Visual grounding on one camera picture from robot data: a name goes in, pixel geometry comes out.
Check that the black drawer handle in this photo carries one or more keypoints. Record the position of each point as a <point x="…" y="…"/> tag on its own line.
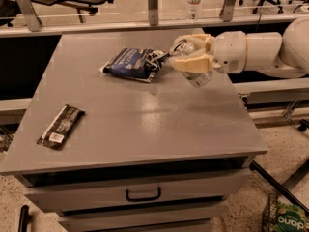
<point x="143" y="195"/>

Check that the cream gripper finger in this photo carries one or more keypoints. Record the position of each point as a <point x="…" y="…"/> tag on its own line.
<point x="199" y="40"/>
<point x="198" y="64"/>

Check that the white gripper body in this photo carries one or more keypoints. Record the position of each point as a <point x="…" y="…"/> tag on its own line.
<point x="229" y="51"/>

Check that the white 7up soda can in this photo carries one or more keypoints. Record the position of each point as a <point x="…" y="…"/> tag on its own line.
<point x="185" y="48"/>

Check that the green dang snack bag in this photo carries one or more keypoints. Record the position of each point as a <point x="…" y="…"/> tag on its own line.
<point x="290" y="218"/>

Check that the black snack bar wrapper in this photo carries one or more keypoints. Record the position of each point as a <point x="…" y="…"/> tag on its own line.
<point x="58" y="131"/>

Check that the metal railing frame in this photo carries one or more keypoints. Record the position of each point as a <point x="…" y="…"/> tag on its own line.
<point x="20" y="18"/>

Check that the black floor bar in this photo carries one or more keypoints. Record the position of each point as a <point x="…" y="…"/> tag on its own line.
<point x="23" y="219"/>

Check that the black wire basket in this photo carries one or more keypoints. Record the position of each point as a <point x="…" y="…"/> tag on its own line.
<point x="269" y="213"/>

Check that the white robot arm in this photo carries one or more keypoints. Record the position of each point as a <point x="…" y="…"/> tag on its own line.
<point x="273" y="54"/>

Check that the grey drawer cabinet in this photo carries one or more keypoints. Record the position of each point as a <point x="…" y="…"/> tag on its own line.
<point x="115" y="155"/>

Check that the blue chip bag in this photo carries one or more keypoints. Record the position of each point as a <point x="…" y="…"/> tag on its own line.
<point x="135" y="63"/>

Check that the clear plastic water bottle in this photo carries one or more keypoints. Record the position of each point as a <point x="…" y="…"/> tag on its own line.
<point x="193" y="7"/>

